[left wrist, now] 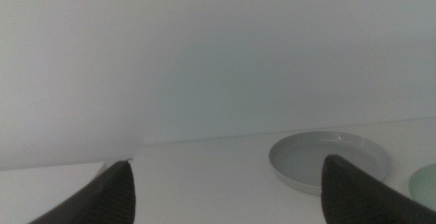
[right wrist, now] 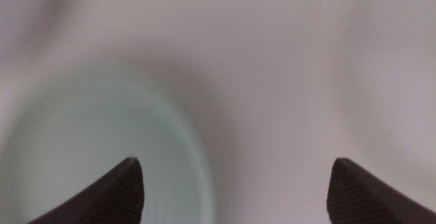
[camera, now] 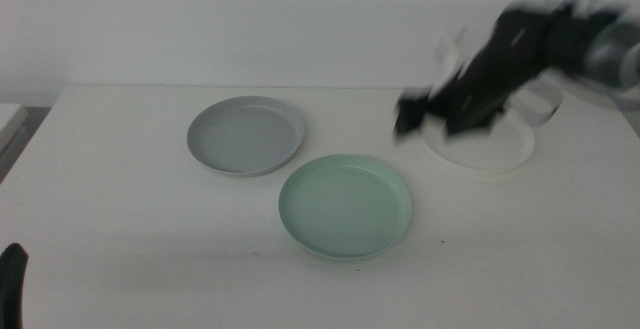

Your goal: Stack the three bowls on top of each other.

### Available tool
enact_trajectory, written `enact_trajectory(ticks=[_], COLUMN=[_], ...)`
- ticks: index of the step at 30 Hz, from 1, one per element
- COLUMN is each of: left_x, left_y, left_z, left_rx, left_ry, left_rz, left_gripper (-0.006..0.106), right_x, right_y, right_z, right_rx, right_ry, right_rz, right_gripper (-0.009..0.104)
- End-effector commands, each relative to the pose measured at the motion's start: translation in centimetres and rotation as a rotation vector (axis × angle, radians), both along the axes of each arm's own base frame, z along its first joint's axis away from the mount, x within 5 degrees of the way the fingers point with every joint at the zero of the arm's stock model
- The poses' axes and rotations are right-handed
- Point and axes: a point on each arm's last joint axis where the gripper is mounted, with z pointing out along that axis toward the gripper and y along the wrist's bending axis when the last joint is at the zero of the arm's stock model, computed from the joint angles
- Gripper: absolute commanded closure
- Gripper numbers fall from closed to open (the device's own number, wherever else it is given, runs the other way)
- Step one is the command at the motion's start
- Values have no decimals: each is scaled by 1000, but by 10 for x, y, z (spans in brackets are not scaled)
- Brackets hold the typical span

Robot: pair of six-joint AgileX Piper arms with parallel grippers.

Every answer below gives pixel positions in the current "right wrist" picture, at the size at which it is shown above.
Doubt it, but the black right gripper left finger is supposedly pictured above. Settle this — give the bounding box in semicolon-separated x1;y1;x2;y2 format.
29;157;145;224

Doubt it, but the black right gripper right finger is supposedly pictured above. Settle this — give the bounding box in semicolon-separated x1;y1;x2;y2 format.
326;157;436;224

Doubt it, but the white shallow bowl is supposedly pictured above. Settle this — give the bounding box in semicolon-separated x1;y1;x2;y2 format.
0;70;217;224

